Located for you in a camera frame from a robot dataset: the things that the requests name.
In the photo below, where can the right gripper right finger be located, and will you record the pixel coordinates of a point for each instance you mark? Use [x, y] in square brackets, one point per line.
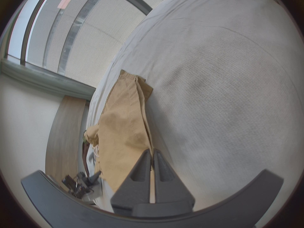
[168, 186]

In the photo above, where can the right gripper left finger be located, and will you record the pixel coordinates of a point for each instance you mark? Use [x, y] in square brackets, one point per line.
[137, 186]

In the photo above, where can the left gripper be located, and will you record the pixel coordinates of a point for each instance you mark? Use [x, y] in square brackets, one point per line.
[84, 182]

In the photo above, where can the tan shorts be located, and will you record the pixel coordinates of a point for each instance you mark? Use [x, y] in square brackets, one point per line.
[123, 127]

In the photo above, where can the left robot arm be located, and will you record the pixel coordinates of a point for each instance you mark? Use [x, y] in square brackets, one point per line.
[71, 186]

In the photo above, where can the bed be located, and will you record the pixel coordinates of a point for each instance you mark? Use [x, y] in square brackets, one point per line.
[213, 79]

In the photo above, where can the pale blue garment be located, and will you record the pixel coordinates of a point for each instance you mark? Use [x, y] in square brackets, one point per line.
[91, 158]

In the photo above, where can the brown garment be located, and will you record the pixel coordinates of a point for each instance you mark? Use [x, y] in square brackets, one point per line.
[85, 158]

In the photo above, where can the green garment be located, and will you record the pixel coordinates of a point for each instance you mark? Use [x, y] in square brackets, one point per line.
[84, 138]

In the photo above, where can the grey-green curtain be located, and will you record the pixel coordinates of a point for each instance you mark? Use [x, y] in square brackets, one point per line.
[47, 79]

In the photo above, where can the window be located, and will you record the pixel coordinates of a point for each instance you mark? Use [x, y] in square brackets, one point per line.
[95, 20]

